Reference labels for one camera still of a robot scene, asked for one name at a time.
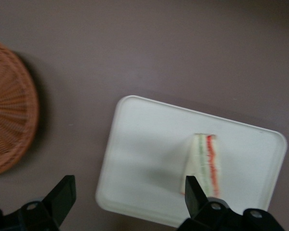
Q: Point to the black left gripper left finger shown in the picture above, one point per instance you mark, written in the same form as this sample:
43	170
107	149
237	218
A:
62	199

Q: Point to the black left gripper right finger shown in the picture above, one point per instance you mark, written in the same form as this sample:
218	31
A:
195	199

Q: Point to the triangular sandwich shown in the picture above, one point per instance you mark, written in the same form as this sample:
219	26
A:
208	163

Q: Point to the cream plastic tray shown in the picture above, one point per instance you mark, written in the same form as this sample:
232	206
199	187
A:
144	156

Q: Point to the brown wicker basket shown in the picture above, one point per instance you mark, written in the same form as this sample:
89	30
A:
9	113

